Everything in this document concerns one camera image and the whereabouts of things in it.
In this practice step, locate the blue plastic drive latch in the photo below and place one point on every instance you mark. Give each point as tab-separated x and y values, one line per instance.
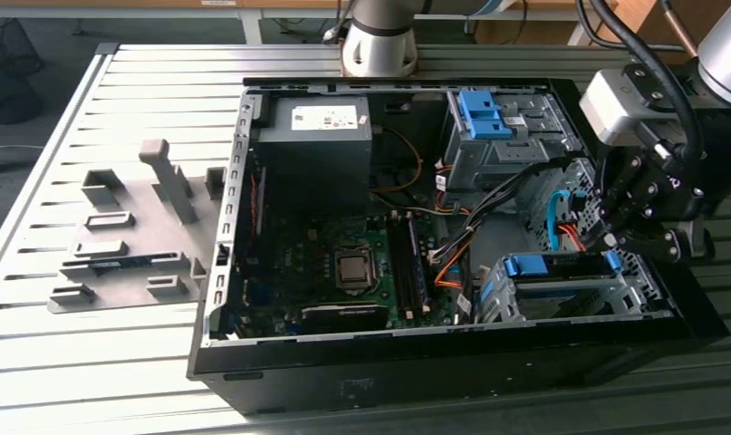
483	115

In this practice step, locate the black open PC case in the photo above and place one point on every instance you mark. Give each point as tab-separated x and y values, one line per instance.
400	371

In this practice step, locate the hard disk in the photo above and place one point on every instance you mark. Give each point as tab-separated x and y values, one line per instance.
524	266

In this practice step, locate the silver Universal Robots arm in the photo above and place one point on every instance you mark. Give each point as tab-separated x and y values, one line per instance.
376	50

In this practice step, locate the white-legged wooden desk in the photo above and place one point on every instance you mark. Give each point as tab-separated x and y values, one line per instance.
249	25

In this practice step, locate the green motherboard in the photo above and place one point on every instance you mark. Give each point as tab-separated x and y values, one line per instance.
292	272

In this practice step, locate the loose RAM stick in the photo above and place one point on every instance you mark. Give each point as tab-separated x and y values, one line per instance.
122	263

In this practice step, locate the black RAM slot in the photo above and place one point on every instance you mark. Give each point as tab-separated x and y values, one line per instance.
399	272

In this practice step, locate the CPU socket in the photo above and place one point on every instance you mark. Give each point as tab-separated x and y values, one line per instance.
355	250

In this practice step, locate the black graphics card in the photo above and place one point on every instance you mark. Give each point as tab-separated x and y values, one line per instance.
343	317

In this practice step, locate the grey metal drive cage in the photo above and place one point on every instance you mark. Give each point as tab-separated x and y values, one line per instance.
509	154

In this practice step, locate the grey metal disk bay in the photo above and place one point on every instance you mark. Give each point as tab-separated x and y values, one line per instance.
581	284

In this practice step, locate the brown wooden cabinet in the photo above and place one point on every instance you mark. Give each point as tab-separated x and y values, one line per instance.
643	13

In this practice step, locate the grey parts rack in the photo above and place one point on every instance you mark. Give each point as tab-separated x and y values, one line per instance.
141	235

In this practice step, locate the installed RAM stick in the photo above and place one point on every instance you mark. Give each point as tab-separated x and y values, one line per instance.
417	272

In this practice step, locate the black mesh wastebasket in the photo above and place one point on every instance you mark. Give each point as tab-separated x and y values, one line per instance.
8	54

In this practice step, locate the grey power supply unit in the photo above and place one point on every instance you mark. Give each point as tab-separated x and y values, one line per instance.
316	158

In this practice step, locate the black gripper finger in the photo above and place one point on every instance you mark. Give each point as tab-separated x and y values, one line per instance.
667	242
631	190

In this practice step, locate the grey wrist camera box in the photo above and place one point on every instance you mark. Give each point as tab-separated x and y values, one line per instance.
612	104

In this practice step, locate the silver CPU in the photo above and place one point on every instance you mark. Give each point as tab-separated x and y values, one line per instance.
352	267

